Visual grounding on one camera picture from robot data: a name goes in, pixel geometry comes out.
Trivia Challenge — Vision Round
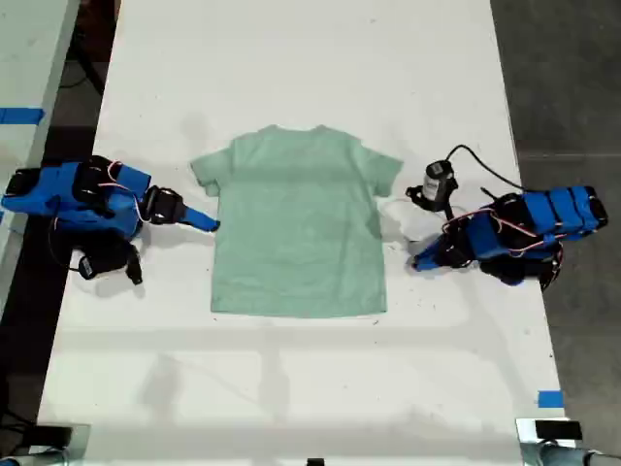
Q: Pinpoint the pale green T-shirt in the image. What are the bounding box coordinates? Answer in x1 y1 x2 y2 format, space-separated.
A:
188 124 406 320

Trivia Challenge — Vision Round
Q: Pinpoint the long blue tape strip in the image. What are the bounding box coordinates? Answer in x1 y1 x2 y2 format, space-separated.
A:
0 107 46 125

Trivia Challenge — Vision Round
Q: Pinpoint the short blue tape strip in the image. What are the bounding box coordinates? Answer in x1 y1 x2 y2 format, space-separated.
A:
537 389 566 410

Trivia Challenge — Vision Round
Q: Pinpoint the pale side table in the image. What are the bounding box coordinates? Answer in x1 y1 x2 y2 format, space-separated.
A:
0 0 82 312

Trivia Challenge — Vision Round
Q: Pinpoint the small black box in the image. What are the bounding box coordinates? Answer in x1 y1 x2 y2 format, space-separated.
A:
35 425 75 446
535 420 583 441

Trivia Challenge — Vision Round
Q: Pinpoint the black camera stalk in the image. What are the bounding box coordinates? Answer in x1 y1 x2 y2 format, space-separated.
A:
123 244 146 285
405 184 458 225

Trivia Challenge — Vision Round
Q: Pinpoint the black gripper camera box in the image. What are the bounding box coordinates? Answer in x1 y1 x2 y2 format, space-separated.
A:
422 160 460 213
72 241 126 283

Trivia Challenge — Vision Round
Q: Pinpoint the thin black floor cable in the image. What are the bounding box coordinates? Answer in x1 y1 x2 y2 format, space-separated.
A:
59 47 106 96

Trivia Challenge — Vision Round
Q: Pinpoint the shiny metal bracket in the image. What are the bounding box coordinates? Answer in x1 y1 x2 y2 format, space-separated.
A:
27 422 92 466
514 416 586 466

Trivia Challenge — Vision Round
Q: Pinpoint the black floor cable bundle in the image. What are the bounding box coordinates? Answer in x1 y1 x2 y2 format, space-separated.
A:
0 410 39 455

